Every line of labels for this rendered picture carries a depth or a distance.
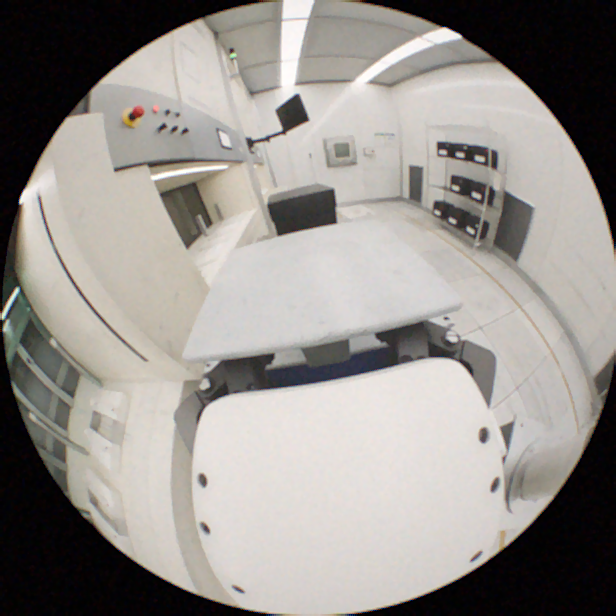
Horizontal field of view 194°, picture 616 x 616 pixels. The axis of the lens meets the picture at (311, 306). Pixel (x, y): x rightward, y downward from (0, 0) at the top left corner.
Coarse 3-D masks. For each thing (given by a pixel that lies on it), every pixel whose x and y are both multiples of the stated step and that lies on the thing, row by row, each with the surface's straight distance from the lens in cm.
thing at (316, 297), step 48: (288, 240) 13; (336, 240) 11; (384, 240) 11; (240, 288) 10; (288, 288) 8; (336, 288) 7; (384, 288) 7; (432, 288) 8; (192, 336) 9; (240, 336) 7; (288, 336) 6; (336, 336) 6
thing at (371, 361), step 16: (368, 352) 19; (384, 352) 20; (288, 368) 19; (304, 368) 19; (320, 368) 20; (336, 368) 20; (352, 368) 21; (368, 368) 23; (384, 368) 24; (272, 384) 23; (288, 384) 23; (304, 384) 24
